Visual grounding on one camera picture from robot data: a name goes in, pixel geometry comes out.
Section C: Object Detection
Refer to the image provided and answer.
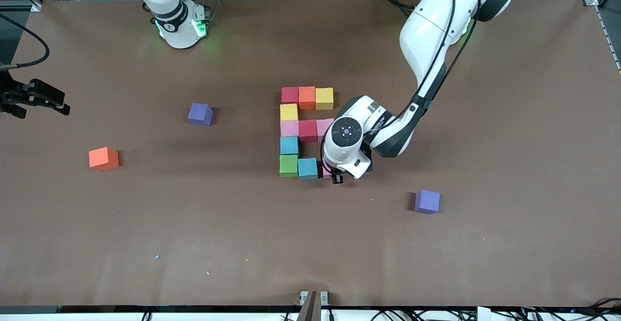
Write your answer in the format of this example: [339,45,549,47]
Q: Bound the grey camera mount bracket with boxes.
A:
[300,290,329,321]

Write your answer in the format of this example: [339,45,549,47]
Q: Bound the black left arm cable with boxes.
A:
[320,0,482,174]

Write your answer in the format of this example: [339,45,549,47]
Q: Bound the brown paper table cover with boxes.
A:
[0,0,621,308]

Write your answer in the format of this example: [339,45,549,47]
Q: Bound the purple foam cube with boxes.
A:
[414,189,441,214]
[187,102,214,127]

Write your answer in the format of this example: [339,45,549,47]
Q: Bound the black cable bundle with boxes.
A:
[374,308,476,321]
[522,298,621,321]

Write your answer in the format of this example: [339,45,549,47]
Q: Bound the green foam cube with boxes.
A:
[279,154,299,177]

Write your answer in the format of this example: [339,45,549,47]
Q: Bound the blue foam cube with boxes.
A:
[280,136,300,156]
[297,158,319,181]

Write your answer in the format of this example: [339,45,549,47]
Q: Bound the orange foam cube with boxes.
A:
[88,146,120,172]
[298,86,317,111]

